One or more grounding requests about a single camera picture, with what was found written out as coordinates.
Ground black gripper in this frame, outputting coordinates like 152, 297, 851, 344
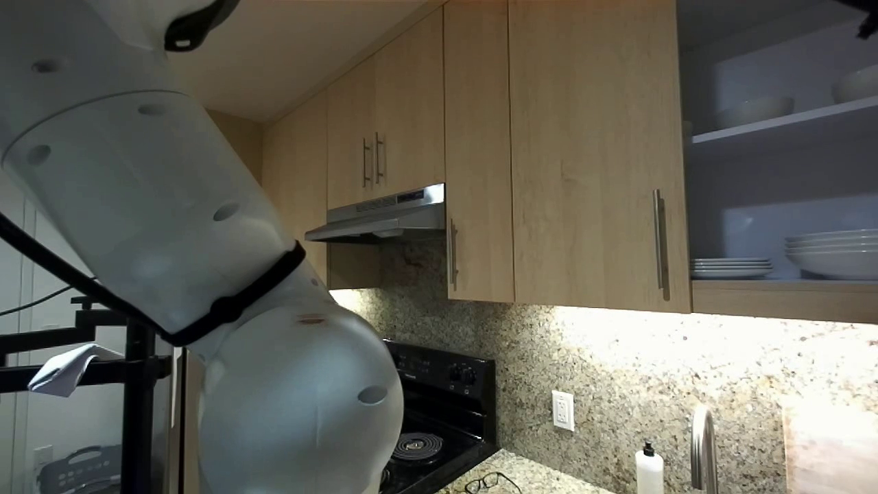
840, 0, 878, 39

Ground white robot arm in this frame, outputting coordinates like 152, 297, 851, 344
0, 0, 404, 494

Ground left wooden cabinet door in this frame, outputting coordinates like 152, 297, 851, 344
511, 0, 688, 310

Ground narrow wooden cabinet door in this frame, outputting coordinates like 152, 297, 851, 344
445, 0, 515, 303

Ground stack of white plates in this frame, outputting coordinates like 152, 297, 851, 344
784, 229, 878, 281

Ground small white plates stack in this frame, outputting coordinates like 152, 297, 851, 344
691, 259, 772, 281

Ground wooden cutting board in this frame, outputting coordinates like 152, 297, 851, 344
781, 398, 878, 494

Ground chrome kitchen faucet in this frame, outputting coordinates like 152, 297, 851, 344
688, 406, 720, 494

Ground stainless range hood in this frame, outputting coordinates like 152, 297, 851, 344
305, 184, 448, 241

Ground white soap dispenser bottle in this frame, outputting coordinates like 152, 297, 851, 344
635, 442, 663, 494

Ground wooden cabinets above hood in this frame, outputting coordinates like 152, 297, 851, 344
259, 9, 448, 292

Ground black stove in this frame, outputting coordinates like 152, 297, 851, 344
378, 344, 497, 494

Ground white paper tag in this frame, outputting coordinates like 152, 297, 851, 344
27, 344, 116, 398

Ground dark basket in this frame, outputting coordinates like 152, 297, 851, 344
35, 446, 120, 494

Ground white wall outlet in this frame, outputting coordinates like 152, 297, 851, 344
551, 389, 577, 431

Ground black camera stand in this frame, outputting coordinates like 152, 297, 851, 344
0, 297, 172, 494

